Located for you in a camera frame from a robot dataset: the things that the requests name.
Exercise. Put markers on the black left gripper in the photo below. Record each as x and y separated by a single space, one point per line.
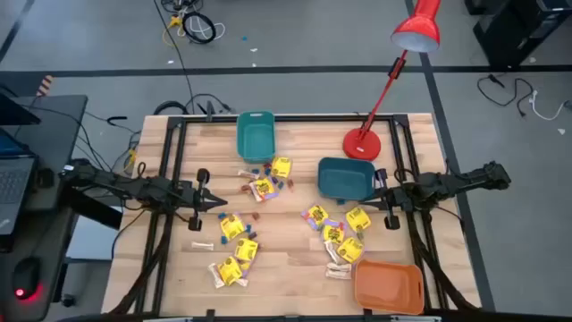
194 197

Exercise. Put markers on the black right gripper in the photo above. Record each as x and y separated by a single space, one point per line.
393 199

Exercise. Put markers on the white candy bar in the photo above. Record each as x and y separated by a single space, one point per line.
254 193
202 245
338 274
331 251
338 266
247 174
215 276

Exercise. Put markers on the light teal plastic bin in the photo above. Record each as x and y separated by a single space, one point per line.
255 138

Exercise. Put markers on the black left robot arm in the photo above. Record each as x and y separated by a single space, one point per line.
111 181

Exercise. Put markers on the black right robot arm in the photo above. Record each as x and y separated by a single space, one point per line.
447 183

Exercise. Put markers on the green wrapped hard candy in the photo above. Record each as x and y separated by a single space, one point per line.
359 232

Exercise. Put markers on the small white wrapped candy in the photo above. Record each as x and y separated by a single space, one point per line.
241 282

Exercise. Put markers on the dark teal plastic bin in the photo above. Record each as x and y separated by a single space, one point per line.
344 179

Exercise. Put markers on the red desk lamp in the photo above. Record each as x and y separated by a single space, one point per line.
362 144

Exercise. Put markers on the orange plastic bin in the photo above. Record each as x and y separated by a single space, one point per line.
389 286

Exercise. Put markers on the small black desk device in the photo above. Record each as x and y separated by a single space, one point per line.
44 178

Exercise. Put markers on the black desk caster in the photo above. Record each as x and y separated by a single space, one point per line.
67 300

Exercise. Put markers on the black side desk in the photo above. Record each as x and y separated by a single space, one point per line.
58 112

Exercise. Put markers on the grey laptop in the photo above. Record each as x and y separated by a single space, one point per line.
13 188

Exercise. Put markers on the black computer mouse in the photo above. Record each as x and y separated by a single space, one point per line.
26 275

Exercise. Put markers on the orange black striped ramp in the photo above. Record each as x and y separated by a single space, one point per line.
45 85

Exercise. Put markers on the dark flat monitor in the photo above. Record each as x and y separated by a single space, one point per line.
13 114

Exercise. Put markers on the black computer tower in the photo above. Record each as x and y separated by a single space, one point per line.
514 31

